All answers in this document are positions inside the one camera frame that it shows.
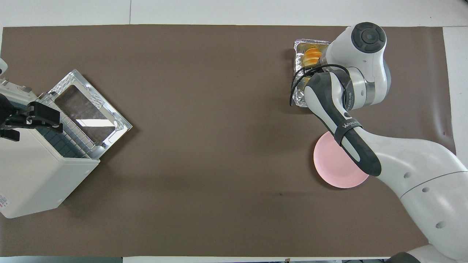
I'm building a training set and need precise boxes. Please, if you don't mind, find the golden bread loaf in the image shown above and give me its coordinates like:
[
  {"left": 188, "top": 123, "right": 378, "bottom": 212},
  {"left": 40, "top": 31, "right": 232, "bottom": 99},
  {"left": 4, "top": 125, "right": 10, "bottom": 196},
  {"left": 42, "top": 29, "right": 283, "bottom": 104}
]
[{"left": 303, "top": 47, "right": 323, "bottom": 67}]

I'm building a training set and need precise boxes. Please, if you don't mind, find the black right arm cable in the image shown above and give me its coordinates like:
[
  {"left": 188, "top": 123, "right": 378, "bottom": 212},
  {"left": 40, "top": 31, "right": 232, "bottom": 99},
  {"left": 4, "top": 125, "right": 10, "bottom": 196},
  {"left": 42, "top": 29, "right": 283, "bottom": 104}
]
[{"left": 290, "top": 64, "right": 352, "bottom": 107}]

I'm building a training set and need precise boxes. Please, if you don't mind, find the cream toaster oven body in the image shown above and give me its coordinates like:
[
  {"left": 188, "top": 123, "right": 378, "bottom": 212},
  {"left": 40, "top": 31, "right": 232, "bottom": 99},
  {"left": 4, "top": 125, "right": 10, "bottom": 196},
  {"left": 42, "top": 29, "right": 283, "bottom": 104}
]
[{"left": 0, "top": 80, "right": 101, "bottom": 219}]

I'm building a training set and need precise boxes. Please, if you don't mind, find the glass oven door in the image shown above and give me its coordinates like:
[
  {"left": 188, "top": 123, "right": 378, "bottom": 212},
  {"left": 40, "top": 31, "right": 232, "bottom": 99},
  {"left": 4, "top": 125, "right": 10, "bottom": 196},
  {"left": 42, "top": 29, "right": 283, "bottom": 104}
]
[{"left": 48, "top": 69, "right": 133, "bottom": 160}]

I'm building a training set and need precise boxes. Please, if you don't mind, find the aluminium foil tray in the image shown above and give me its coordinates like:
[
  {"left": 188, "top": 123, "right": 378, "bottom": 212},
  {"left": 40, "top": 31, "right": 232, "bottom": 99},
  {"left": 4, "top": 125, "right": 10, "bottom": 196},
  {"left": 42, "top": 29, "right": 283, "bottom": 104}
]
[{"left": 292, "top": 39, "right": 332, "bottom": 108}]

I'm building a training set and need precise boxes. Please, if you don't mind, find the pink round plate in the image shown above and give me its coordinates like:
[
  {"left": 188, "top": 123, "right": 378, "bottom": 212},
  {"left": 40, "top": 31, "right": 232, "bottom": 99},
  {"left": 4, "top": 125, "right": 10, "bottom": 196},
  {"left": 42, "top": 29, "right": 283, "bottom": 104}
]
[{"left": 313, "top": 131, "right": 370, "bottom": 189}]

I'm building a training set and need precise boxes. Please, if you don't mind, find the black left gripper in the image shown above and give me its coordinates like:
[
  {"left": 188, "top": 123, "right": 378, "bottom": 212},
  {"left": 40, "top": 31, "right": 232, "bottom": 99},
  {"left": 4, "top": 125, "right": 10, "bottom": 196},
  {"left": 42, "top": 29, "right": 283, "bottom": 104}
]
[{"left": 0, "top": 94, "right": 64, "bottom": 142}]

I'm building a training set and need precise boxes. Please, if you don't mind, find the metal oven rack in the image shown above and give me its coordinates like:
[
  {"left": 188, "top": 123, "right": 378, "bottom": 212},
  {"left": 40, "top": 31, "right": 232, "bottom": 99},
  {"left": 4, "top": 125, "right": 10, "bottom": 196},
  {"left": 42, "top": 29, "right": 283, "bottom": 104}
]
[{"left": 37, "top": 93, "right": 107, "bottom": 160}]

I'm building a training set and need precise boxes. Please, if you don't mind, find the brown table mat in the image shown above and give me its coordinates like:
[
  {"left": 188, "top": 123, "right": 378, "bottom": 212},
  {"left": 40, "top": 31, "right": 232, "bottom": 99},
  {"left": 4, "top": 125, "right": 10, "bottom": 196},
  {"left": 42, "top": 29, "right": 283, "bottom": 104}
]
[{"left": 0, "top": 24, "right": 457, "bottom": 258}]

